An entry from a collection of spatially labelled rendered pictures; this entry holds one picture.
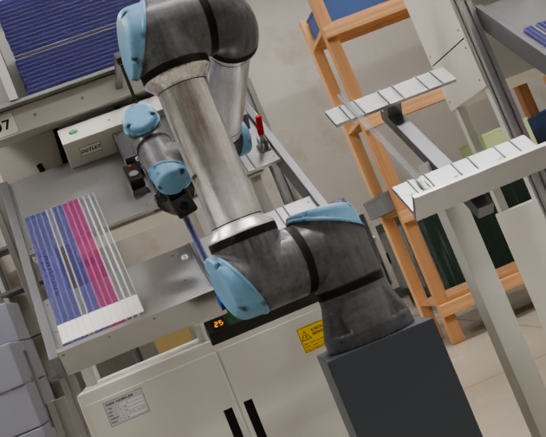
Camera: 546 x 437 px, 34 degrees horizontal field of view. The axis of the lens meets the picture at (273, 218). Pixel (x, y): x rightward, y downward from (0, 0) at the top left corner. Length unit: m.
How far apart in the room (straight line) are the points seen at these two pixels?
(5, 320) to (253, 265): 4.85
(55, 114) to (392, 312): 1.31
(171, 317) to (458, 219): 0.73
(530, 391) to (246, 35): 1.15
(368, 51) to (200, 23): 8.84
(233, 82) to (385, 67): 8.66
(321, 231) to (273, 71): 8.72
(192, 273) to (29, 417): 3.83
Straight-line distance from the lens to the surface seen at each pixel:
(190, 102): 1.45
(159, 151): 1.81
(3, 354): 5.76
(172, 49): 1.45
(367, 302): 1.44
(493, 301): 2.23
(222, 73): 1.62
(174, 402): 2.26
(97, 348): 1.95
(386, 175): 5.06
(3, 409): 5.79
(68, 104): 2.51
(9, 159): 2.65
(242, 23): 1.52
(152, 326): 1.95
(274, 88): 10.09
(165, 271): 2.05
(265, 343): 2.28
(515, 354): 2.24
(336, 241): 1.44
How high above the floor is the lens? 0.70
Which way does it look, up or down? 4 degrees up
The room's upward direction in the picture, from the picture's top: 22 degrees counter-clockwise
